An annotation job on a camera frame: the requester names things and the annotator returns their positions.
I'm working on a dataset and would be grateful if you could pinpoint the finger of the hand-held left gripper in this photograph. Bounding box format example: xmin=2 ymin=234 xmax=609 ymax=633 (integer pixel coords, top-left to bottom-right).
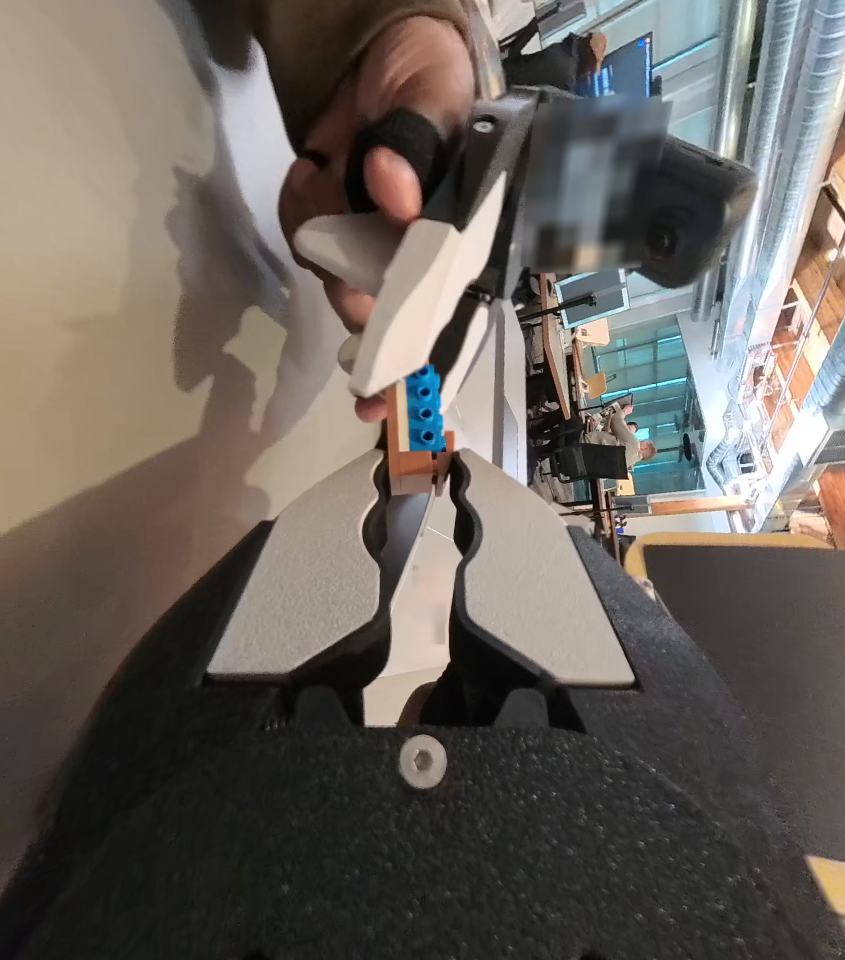
xmin=437 ymin=300 xmax=504 ymax=410
xmin=347 ymin=176 xmax=510 ymax=400

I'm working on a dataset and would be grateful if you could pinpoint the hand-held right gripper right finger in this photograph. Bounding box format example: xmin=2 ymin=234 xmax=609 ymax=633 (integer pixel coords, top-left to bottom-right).
xmin=448 ymin=448 xmax=637 ymax=690

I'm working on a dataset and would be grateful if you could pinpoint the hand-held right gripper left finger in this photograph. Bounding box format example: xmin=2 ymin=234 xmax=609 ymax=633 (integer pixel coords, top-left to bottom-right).
xmin=206 ymin=448 xmax=392 ymax=685

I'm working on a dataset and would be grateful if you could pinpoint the brown white blue brick assembly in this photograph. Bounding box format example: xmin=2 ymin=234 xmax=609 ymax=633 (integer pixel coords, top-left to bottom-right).
xmin=385 ymin=366 xmax=458 ymax=496

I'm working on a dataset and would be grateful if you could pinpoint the tablet on black stand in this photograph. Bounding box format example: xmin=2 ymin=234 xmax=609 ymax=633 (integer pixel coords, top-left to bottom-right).
xmin=553 ymin=268 xmax=632 ymax=331

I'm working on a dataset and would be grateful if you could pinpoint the dark television screen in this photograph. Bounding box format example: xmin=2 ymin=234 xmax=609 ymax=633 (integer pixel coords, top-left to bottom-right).
xmin=595 ymin=33 xmax=655 ymax=99

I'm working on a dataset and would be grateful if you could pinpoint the wood-edged black panel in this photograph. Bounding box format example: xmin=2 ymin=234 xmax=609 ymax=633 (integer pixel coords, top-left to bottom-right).
xmin=626 ymin=531 xmax=845 ymax=875

